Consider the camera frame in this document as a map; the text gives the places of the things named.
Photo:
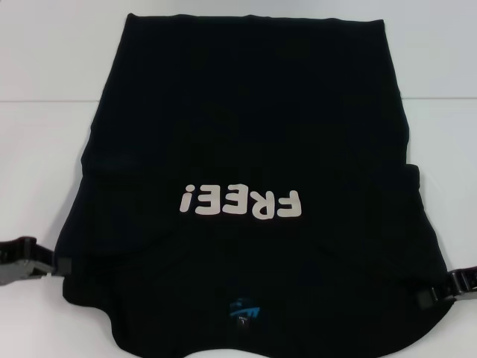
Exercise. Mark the black shirt with FREE print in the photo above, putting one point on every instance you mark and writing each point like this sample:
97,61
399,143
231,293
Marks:
238,112

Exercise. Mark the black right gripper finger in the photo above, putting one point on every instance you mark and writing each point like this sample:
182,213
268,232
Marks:
425,299

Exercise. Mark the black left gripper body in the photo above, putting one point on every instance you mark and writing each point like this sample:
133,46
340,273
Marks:
22,257

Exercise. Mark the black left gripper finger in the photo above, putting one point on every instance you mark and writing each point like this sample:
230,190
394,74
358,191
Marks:
63,266

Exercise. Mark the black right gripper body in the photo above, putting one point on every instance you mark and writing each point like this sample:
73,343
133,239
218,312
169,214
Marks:
466,285

